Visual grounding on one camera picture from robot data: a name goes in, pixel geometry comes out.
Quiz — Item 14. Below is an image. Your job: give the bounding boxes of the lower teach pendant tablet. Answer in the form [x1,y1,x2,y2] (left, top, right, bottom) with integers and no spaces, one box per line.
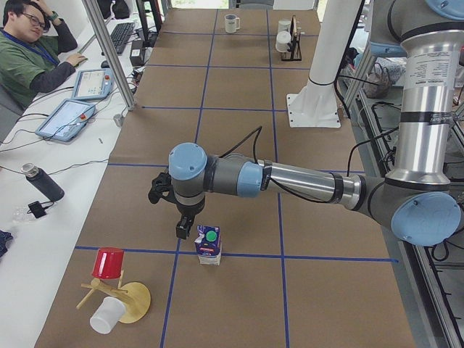
[35,99,95,142]

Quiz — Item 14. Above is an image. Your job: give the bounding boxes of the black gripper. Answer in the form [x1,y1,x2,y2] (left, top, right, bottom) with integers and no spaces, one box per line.
[148,173,205,239]

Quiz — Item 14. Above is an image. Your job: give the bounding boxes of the teach pendant tablet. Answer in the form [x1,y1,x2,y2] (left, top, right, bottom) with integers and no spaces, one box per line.
[35,99,95,142]
[72,68,113,101]

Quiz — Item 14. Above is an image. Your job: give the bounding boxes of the red plastic cup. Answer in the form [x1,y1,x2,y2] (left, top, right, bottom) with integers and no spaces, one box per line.
[91,247,124,279]

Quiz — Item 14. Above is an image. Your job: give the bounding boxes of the black water bottle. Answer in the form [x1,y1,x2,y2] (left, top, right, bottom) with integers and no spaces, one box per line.
[21,163,65,202]

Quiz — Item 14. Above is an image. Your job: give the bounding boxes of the white cup on rack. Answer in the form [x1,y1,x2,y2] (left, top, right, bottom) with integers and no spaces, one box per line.
[275,30,291,53]
[278,19,291,33]

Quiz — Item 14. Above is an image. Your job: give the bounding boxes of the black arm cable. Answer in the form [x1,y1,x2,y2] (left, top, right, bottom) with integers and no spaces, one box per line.
[219,125,367,204]

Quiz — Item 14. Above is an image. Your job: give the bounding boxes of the white plastic cup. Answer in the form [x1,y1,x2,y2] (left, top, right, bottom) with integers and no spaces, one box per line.
[89,297,126,334]

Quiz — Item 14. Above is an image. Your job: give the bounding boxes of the black binder clip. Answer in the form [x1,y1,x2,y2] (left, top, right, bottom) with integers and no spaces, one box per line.
[27,201,54,219]

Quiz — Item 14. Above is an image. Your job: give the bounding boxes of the aluminium frame post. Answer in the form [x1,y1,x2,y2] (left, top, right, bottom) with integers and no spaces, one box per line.
[82,0,135,111]

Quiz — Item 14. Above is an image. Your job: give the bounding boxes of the wooden cup tree stand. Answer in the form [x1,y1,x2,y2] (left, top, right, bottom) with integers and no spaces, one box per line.
[76,271,152,324]

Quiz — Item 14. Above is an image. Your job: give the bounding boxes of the seated person green shirt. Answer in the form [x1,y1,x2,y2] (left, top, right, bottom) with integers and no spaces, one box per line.
[1,1,86,109]

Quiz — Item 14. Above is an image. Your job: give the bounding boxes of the upper teach pendant tablet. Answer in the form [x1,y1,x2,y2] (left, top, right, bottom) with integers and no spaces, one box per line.
[72,68,113,101]

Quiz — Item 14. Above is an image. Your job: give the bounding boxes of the blue white milk carton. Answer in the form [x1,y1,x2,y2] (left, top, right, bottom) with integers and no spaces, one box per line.
[194,225,222,265]

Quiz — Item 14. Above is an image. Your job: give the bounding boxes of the black power adapter box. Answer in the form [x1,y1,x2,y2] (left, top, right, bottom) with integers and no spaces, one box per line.
[129,39,146,67]

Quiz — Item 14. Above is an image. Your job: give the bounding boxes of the white ribbed mug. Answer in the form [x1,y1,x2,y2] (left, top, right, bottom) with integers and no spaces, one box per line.
[224,14,241,34]

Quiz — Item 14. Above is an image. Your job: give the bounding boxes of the black keyboard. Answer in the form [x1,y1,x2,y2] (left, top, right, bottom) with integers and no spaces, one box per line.
[110,22,135,55]

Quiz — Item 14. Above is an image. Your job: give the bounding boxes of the black wire cup rack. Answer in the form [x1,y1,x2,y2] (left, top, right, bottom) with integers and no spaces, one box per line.
[279,15,302,62]

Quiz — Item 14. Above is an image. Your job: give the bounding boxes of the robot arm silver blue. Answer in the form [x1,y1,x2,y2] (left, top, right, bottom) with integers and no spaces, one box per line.
[148,1,463,247]

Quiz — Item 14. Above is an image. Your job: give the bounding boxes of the wicker bag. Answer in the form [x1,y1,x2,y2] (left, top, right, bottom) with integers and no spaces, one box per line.
[363,62,392,99]

